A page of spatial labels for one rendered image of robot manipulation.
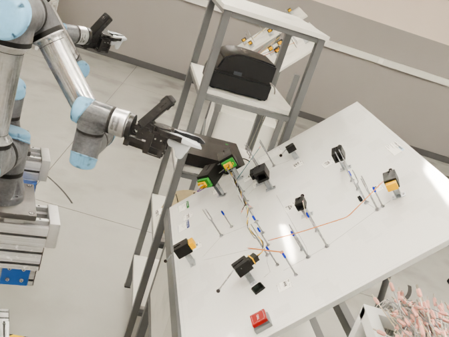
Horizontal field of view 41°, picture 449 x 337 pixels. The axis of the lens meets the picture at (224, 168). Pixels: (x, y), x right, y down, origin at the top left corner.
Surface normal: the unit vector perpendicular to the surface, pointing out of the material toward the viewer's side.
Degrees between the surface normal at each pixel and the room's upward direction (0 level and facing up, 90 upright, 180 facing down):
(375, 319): 0
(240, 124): 90
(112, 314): 0
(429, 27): 90
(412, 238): 47
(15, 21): 83
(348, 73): 90
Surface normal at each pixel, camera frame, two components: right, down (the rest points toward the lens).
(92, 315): 0.30, -0.89
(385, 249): -0.48, -0.78
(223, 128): 0.00, 0.35
